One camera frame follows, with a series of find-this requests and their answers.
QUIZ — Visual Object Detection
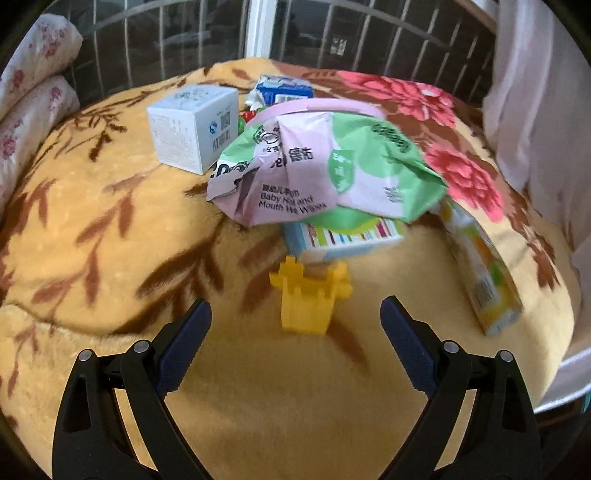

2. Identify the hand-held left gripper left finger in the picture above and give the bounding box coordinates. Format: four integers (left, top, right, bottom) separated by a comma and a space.
52, 298, 214, 480

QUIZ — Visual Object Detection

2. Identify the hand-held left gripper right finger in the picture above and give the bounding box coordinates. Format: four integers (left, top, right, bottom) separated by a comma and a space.
379, 295, 541, 480

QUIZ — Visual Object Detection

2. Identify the yellow green juice carton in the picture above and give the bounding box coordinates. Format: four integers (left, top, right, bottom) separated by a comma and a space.
436, 198, 525, 337

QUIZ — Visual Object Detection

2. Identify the yellow plastic toy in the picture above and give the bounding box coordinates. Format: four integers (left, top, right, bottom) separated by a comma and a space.
269, 257, 354, 335

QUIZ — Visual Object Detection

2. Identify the striped cardboard box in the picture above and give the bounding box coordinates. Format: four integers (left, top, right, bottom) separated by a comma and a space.
283, 217, 407, 266

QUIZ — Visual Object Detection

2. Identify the pink green wipes package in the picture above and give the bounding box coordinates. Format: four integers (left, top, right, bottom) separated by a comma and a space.
206, 111, 450, 227

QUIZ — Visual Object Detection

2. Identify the white cardboard box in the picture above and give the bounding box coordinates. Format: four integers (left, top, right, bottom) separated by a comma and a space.
147, 85, 240, 175

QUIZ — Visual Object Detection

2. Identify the blue and white carton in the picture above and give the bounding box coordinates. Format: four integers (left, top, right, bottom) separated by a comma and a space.
247, 74, 315, 109

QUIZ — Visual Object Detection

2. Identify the yellow floral blanket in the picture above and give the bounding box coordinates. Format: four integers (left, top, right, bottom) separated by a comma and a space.
0, 58, 583, 480

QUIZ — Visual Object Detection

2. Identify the red green small item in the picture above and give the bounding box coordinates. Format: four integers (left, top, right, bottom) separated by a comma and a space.
238, 104, 266, 134

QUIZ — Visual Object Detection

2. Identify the white curtain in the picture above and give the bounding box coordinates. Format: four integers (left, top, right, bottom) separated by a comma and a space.
482, 0, 591, 287

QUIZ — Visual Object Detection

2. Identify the white floral folded quilt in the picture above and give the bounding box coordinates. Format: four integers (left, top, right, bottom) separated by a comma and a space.
0, 14, 84, 208

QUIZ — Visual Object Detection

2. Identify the metal window grille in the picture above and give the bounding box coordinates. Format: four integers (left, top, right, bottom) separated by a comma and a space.
69, 0, 499, 107

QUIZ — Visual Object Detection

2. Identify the white window frame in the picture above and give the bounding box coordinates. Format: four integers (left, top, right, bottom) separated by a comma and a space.
245, 0, 278, 59

